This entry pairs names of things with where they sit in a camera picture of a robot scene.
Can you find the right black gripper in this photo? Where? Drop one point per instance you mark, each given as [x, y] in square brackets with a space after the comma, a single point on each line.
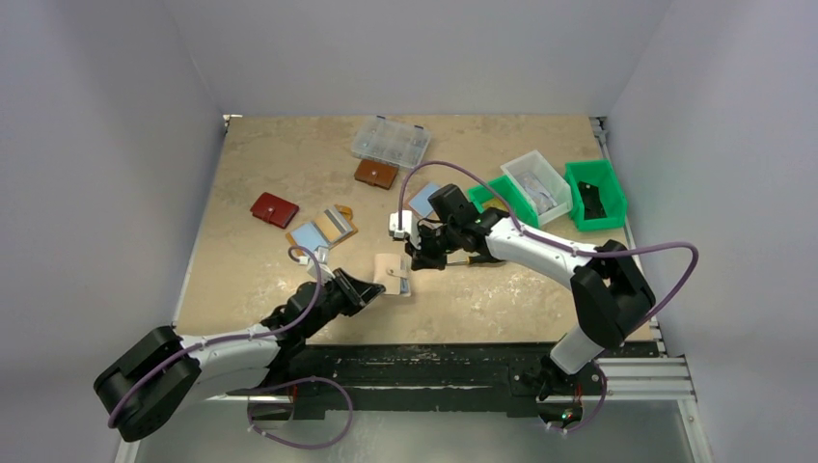
[422, 241]

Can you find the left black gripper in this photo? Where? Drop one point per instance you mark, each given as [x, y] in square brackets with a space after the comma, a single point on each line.
[344, 289]

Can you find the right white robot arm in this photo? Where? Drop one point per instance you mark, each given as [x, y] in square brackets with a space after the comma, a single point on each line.
[610, 294]

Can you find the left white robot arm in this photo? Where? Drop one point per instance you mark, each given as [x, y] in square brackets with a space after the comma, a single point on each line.
[165, 372]

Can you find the open pink card holder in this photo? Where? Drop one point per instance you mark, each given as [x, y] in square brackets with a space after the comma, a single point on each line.
[419, 203]

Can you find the open orange card holder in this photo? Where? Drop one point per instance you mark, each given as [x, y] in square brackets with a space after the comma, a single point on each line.
[327, 229]

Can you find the brown leather card holder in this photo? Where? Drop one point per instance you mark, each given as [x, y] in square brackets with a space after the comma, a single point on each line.
[376, 174]

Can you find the red leather card holder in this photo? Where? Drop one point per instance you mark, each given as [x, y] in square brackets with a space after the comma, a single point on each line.
[274, 210]

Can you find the black yellow screwdriver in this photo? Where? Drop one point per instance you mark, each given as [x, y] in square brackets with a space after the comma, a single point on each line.
[472, 260]

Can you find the green bin with yellow items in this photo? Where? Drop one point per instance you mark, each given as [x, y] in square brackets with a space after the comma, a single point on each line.
[483, 198]

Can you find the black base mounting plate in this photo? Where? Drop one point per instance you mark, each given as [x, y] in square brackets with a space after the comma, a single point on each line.
[512, 378]

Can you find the clear plastic organizer box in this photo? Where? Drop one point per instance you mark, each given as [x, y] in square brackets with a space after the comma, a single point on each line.
[401, 145]

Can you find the white plastic bin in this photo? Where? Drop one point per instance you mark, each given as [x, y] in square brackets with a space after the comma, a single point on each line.
[542, 187]

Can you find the green bin with black item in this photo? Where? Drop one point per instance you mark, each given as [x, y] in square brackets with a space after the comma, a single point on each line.
[599, 202]

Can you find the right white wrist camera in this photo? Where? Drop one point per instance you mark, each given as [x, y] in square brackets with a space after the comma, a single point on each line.
[402, 225]

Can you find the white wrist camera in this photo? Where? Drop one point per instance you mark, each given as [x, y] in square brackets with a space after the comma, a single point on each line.
[402, 225]
[317, 265]

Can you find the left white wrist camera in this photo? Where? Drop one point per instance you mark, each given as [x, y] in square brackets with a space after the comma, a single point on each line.
[317, 265]

